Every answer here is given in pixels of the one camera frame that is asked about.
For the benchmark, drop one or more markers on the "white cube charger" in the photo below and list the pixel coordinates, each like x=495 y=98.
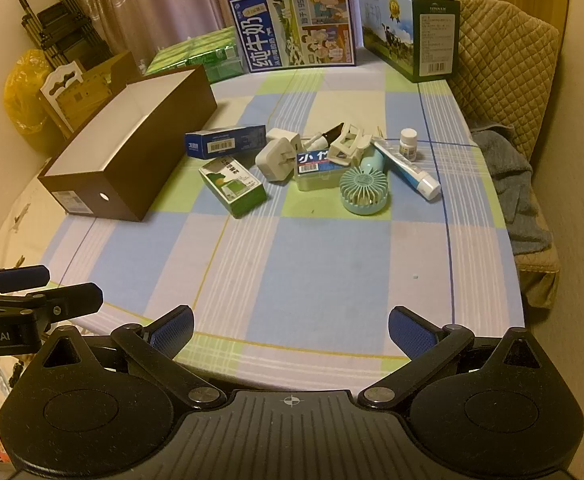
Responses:
x=282 y=136

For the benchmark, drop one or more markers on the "green drink carton pack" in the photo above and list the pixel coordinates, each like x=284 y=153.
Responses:
x=197 y=55

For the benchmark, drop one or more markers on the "small blue box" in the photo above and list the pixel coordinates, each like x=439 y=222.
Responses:
x=224 y=141

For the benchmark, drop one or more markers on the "grey towel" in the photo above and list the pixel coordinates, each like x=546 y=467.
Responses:
x=512 y=185

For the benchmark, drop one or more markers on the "brown shoe box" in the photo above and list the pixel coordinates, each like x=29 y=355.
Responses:
x=137 y=160

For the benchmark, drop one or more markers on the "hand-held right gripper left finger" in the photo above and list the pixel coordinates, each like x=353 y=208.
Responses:
x=172 y=332

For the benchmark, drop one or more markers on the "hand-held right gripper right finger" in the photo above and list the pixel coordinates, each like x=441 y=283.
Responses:
x=412 y=332

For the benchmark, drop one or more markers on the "white pill bottle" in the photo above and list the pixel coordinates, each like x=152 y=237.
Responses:
x=408 y=144

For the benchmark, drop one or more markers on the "clear floss pick box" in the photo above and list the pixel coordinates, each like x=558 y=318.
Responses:
x=317 y=170

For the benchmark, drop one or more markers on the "quilted beige sofa cover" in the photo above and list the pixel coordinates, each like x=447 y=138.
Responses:
x=502 y=60

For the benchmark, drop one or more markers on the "blue milk carton box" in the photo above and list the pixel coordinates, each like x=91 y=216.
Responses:
x=297 y=25

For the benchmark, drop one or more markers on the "large white plug adapter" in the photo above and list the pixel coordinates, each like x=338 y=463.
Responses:
x=277 y=162

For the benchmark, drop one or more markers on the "yellow plastic bag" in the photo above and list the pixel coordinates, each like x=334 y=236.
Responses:
x=22 y=95

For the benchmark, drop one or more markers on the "brown spray bottle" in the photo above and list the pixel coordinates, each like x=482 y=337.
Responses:
x=324 y=137

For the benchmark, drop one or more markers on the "black folding step ladder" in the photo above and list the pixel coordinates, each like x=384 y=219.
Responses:
x=57 y=20

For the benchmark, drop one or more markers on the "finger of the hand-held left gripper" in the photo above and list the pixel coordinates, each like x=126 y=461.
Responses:
x=79 y=299
x=19 y=278

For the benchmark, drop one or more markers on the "mint handheld fan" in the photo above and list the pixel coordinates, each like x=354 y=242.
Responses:
x=364 y=190

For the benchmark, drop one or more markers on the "toothpaste tube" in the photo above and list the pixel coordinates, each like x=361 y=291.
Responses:
x=412 y=172

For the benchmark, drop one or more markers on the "printed white bedsheet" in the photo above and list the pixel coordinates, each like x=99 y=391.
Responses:
x=17 y=230

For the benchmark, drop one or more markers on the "white hair clip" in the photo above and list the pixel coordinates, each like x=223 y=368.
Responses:
x=349 y=140

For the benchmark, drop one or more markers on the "green white medicine box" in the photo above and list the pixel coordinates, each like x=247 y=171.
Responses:
x=232 y=185

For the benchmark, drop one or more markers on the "brown cardboard box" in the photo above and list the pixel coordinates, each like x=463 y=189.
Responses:
x=87 y=92

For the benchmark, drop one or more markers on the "green cow milk carton box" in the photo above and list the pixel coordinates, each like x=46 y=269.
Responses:
x=402 y=30

